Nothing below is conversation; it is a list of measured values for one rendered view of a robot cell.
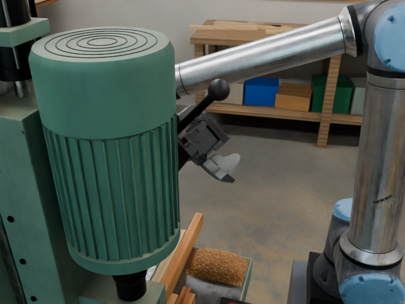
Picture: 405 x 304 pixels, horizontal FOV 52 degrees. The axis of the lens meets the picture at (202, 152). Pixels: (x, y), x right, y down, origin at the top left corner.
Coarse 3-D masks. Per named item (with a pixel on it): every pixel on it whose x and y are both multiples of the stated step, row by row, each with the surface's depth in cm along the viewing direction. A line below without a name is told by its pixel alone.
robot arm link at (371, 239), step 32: (384, 32) 76; (384, 64) 79; (384, 96) 82; (384, 128) 85; (384, 160) 88; (384, 192) 91; (352, 224) 100; (384, 224) 94; (352, 256) 100; (384, 256) 98; (352, 288) 99; (384, 288) 98
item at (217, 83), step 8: (216, 80) 64; (224, 80) 64; (208, 88) 64; (216, 88) 63; (224, 88) 63; (208, 96) 65; (216, 96) 63; (224, 96) 64; (200, 104) 66; (208, 104) 66; (192, 112) 67; (200, 112) 67; (184, 120) 68; (192, 120) 68
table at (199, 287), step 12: (192, 252) 105; (252, 264) 104; (180, 276) 98; (192, 276) 98; (180, 288) 95; (192, 288) 95; (204, 288) 95; (216, 288) 95; (228, 288) 95; (240, 288) 95; (204, 300) 92; (216, 300) 92; (240, 300) 92
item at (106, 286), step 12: (96, 276) 75; (108, 276) 75; (84, 288) 73; (96, 288) 73; (108, 288) 73; (156, 288) 73; (84, 300) 71; (96, 300) 71; (108, 300) 70; (120, 300) 70; (144, 300) 70; (156, 300) 71
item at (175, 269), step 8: (200, 216) 111; (192, 224) 108; (200, 224) 111; (192, 232) 105; (184, 240) 103; (192, 240) 105; (184, 248) 100; (176, 256) 98; (184, 256) 100; (176, 264) 96; (184, 264) 101; (168, 272) 94; (176, 272) 94; (168, 280) 91; (176, 280) 95; (168, 288) 90; (168, 296) 91
